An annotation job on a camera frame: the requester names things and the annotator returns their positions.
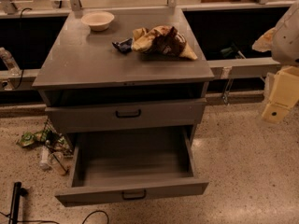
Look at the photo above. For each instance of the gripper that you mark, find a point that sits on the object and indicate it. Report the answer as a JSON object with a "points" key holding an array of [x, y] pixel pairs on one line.
{"points": [[286, 39]]}

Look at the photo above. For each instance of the brown chip bag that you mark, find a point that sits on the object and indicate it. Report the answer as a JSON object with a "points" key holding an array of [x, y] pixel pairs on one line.
{"points": [[163, 39]]}

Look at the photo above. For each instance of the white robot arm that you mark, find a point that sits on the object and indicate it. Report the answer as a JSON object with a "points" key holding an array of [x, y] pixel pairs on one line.
{"points": [[285, 45]]}

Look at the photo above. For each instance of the closed grey upper drawer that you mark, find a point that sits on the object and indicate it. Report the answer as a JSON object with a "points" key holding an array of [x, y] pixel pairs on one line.
{"points": [[94, 118]]}

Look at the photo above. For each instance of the grey drawer cabinet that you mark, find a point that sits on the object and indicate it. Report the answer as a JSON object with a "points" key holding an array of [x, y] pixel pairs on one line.
{"points": [[83, 67]]}

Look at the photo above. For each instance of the open grey bottom drawer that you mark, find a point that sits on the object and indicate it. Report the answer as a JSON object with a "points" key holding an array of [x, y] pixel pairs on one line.
{"points": [[129, 165]]}

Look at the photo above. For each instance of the green snack bag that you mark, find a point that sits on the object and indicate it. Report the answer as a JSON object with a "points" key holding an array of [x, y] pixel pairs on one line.
{"points": [[28, 139]]}

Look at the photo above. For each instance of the dark blue snack wrapper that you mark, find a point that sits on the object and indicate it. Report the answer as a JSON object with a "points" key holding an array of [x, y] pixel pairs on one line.
{"points": [[124, 46]]}

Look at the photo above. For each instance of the beige paper bowl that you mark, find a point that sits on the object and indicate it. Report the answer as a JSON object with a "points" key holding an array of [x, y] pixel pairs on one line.
{"points": [[98, 21]]}

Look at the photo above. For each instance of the clear plastic cup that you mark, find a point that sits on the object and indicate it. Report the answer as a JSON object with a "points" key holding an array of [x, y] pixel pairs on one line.
{"points": [[56, 162]]}

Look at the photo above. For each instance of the white bottle on floor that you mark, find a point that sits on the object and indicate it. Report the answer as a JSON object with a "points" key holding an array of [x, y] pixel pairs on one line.
{"points": [[44, 158]]}

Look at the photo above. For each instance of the clear plastic water bottle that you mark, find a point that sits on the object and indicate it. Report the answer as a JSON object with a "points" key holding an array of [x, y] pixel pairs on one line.
{"points": [[10, 63]]}

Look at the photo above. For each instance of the black stand on floor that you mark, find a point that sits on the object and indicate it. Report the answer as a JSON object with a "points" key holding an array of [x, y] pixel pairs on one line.
{"points": [[18, 192]]}

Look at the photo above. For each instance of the green object behind rail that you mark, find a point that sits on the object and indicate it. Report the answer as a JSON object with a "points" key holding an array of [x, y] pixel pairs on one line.
{"points": [[232, 52]]}

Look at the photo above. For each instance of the grey metal rail frame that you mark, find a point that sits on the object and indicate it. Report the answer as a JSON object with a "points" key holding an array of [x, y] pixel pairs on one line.
{"points": [[29, 34]]}

